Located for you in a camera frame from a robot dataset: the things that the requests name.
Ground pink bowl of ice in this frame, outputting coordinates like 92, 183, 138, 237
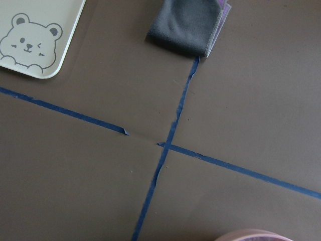
215, 229, 292, 241

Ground grey folded cloth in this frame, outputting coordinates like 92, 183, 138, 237
147, 0, 231, 58

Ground cream bear serving tray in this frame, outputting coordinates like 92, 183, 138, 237
1, 1, 86, 79

